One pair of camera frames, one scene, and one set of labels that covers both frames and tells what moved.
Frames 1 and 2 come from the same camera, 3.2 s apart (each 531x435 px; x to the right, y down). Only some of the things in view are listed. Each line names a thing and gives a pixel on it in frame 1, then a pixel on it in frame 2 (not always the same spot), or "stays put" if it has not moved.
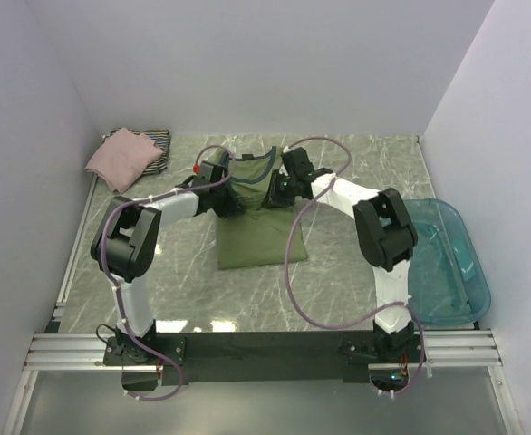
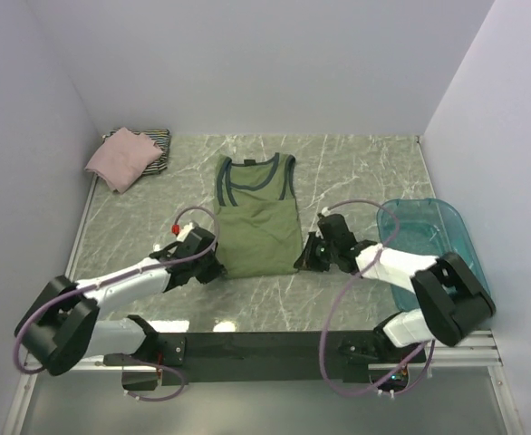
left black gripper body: (224, 201) → (207, 269)
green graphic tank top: (259, 236) stays put
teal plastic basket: (448, 284) stays put
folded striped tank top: (162, 139) stays put
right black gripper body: (283, 191) → (319, 256)
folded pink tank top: (122, 159) stays put
